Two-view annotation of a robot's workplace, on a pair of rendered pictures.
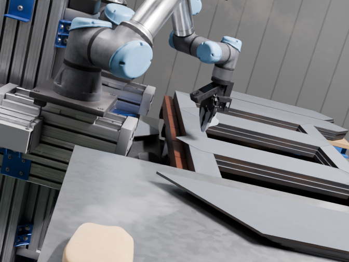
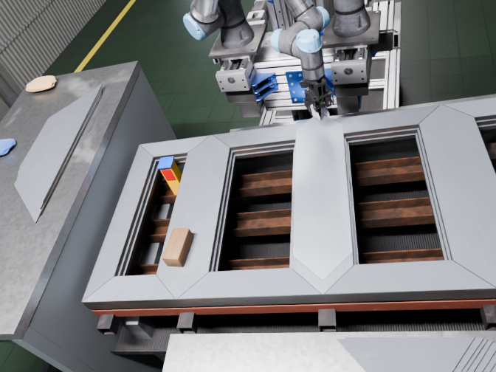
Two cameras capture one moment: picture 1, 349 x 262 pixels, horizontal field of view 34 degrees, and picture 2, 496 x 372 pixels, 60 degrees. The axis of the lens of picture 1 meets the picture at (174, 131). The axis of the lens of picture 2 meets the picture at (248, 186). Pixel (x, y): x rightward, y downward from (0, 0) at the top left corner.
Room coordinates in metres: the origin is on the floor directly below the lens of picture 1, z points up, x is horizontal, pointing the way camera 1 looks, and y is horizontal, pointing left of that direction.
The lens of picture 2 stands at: (2.36, -1.34, 1.99)
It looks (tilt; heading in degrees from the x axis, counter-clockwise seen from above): 46 degrees down; 119
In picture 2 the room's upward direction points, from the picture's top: 21 degrees counter-clockwise
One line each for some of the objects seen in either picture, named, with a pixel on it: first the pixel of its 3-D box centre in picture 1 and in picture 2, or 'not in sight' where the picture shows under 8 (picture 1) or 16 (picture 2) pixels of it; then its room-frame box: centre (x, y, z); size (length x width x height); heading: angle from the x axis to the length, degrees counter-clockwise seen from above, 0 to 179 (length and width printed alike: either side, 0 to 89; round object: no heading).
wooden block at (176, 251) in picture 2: not in sight; (178, 246); (1.67, -0.68, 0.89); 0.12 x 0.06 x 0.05; 91
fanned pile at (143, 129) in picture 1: (146, 129); not in sight; (2.58, 0.13, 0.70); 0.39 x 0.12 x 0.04; 8
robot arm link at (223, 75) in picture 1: (222, 73); (314, 69); (2.08, -0.11, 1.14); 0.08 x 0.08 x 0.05
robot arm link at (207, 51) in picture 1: (209, 51); (291, 40); (2.00, -0.04, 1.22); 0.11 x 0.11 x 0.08; 57
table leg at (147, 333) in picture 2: not in sight; (167, 351); (1.45, -0.85, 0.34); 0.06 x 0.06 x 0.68; 8
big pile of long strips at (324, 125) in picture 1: (276, 114); not in sight; (3.15, -0.53, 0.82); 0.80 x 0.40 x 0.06; 98
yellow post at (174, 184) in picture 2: not in sight; (176, 180); (1.46, -0.29, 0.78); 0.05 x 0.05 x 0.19; 8
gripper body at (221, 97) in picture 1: (217, 94); (317, 90); (2.08, -0.12, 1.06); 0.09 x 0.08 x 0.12; 124
